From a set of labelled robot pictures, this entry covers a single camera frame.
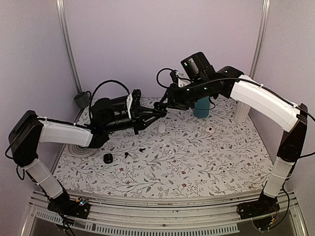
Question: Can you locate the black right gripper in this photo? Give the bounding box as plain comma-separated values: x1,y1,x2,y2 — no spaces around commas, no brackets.
158,77,209,111

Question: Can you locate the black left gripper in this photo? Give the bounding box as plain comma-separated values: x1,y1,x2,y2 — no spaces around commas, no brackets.
103,106,161,135

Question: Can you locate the white earbud charging case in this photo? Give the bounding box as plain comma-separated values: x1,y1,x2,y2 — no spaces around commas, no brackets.
206,127,216,135

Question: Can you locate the black earbud case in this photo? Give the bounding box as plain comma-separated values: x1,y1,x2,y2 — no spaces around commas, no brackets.
154,102,167,118
103,153,113,164

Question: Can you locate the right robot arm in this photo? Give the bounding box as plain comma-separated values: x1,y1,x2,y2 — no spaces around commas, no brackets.
154,52,310,214

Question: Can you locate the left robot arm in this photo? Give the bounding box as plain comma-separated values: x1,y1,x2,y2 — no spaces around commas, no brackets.
8,89,164,213

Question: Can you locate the white oval earbud case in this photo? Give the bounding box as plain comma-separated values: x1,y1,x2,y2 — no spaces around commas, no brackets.
158,123,166,134

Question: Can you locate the teal plastic cup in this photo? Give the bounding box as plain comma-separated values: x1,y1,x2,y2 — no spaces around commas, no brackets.
193,97,210,118

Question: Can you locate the dark green ceramic mug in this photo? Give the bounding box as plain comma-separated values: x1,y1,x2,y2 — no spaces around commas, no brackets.
74,91,92,109

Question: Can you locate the floral patterned table mat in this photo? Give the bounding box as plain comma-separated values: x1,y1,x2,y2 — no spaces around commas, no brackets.
54,98,273,198

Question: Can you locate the white ribbed plate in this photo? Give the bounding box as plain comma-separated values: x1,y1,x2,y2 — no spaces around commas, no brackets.
66,144,97,158

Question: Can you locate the white ribbed vase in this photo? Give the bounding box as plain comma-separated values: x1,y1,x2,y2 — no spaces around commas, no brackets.
235,102,251,122

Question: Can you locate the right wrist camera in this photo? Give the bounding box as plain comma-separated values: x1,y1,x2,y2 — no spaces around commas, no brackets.
170,70,191,88

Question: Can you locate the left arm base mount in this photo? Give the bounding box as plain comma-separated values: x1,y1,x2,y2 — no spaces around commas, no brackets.
47,196,91,219

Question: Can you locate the aluminium front rail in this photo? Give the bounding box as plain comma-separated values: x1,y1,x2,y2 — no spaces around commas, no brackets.
22,189,308,236

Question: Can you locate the aluminium frame post left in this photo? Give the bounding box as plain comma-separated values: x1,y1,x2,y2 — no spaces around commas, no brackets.
55,0,83,93

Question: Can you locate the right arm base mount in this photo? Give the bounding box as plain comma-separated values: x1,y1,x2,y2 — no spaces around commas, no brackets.
236,200,280,219

